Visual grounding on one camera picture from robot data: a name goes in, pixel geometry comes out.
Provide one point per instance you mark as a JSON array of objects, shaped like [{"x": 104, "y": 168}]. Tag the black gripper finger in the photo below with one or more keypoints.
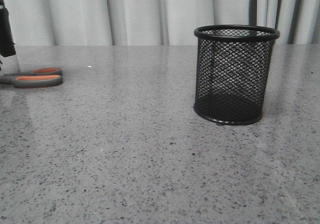
[{"x": 7, "y": 46}]

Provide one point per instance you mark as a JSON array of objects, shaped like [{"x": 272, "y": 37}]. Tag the grey orange handled scissors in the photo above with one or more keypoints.
[{"x": 39, "y": 78}]

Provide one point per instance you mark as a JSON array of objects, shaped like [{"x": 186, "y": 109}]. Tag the white pleated curtain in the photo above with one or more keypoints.
[{"x": 154, "y": 22}]

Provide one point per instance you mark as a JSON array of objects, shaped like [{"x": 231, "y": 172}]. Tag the black mesh pen holder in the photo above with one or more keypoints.
[{"x": 232, "y": 68}]

